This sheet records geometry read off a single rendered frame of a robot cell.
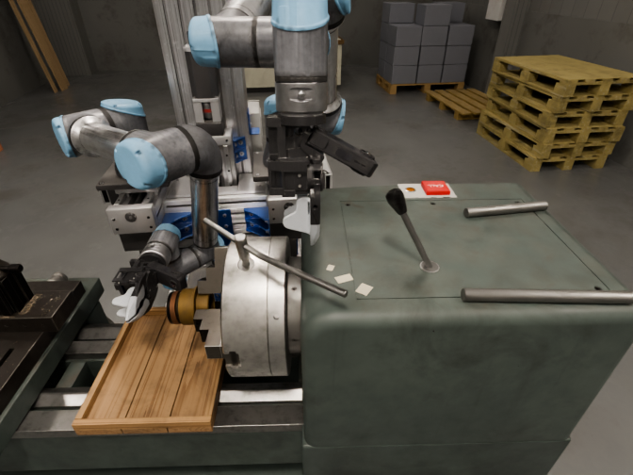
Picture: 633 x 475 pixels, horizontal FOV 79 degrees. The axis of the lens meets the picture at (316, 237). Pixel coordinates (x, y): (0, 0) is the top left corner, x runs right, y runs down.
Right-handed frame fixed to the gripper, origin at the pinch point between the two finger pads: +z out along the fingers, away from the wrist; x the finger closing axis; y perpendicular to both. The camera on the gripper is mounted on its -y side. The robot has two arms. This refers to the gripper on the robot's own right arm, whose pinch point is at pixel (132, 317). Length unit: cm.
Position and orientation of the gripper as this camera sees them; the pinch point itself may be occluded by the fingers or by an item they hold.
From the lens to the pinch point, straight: 97.2
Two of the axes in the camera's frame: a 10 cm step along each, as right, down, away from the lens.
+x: -0.1, -8.3, -5.6
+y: -10.0, 0.3, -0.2
